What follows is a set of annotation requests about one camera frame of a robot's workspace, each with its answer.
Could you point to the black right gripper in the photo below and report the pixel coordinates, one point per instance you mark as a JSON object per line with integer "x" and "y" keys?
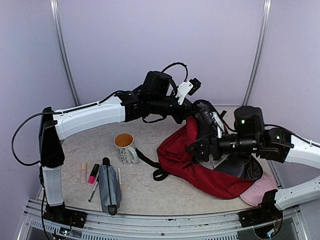
{"x": 204, "y": 144}

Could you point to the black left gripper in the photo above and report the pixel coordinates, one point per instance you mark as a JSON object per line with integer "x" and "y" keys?
{"x": 186, "y": 111}

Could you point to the red student backpack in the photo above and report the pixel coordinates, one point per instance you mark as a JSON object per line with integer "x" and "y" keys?
{"x": 237, "y": 173}

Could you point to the grey pencil case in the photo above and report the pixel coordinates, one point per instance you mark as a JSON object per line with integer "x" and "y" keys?
{"x": 109, "y": 188}

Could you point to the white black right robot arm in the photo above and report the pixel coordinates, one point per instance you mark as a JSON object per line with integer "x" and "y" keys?
{"x": 253, "y": 136}

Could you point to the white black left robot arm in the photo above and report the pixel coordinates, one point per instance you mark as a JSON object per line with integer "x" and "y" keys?
{"x": 158, "y": 95}

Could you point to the white mug with tea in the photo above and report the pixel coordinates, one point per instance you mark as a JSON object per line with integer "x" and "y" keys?
{"x": 126, "y": 149}

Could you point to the pink plate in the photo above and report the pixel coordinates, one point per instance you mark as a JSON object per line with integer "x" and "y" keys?
{"x": 253, "y": 196}

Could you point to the small white marker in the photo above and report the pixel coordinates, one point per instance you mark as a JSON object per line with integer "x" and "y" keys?
{"x": 119, "y": 172}

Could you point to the pink black highlighter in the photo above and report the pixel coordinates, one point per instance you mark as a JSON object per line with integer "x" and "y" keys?
{"x": 93, "y": 174}

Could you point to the green white pen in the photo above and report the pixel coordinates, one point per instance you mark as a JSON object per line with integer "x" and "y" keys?
{"x": 93, "y": 191}

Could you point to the beige eraser stick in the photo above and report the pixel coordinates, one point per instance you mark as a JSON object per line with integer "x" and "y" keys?
{"x": 82, "y": 174}

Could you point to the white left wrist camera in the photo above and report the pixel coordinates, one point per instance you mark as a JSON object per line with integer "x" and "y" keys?
{"x": 182, "y": 91}

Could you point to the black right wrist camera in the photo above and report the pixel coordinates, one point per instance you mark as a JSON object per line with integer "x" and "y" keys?
{"x": 211, "y": 120}

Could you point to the aluminium front rail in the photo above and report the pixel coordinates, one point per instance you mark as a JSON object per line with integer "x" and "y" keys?
{"x": 216, "y": 226}

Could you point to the right aluminium frame post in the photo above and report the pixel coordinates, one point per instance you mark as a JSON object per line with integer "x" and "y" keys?
{"x": 258, "y": 52}

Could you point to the aluminium frame post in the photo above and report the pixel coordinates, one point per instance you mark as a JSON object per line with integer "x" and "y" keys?
{"x": 258, "y": 52}
{"x": 54, "y": 6}

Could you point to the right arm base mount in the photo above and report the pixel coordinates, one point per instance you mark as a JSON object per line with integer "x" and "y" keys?
{"x": 264, "y": 213}

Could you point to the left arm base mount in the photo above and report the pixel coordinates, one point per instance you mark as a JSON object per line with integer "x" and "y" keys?
{"x": 65, "y": 216}

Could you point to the left aluminium frame post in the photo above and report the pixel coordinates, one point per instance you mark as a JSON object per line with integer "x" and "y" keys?
{"x": 54, "y": 6}

